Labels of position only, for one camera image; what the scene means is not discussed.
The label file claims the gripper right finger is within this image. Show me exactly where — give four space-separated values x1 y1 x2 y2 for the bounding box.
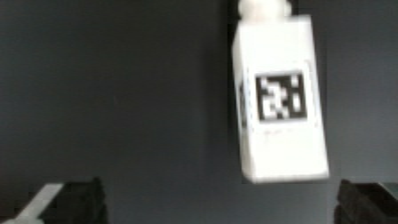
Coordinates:
333 179 398 224

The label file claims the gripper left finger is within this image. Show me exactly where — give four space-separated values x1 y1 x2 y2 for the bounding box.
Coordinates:
11 178 111 224

